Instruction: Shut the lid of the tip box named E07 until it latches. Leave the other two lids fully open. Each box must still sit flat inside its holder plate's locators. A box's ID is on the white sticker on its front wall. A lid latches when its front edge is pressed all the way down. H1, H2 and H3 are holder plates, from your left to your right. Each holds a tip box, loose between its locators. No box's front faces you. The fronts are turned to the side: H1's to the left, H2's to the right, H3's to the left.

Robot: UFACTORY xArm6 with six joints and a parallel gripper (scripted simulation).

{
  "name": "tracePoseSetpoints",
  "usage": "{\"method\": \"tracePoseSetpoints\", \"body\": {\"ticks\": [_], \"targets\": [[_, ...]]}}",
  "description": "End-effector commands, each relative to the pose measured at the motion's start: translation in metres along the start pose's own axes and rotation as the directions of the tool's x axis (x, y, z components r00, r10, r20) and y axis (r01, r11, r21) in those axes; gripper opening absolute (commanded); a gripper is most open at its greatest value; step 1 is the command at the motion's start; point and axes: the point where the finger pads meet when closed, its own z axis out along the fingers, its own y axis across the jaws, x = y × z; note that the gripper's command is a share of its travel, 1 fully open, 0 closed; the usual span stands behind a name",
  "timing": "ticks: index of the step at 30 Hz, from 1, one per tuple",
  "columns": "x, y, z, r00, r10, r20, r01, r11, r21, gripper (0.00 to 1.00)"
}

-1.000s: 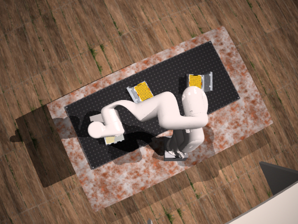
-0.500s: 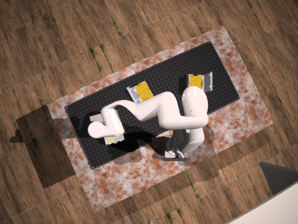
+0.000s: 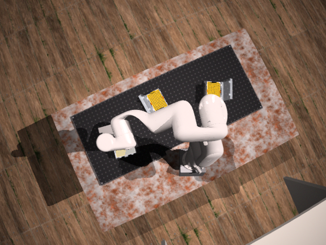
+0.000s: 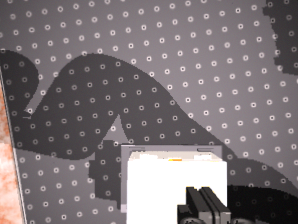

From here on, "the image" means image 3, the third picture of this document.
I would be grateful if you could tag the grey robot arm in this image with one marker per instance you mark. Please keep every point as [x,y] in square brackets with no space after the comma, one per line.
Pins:
[180,118]

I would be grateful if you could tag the yellow perforated plate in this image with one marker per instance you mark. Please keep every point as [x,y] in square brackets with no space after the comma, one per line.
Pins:
[213,88]
[157,100]

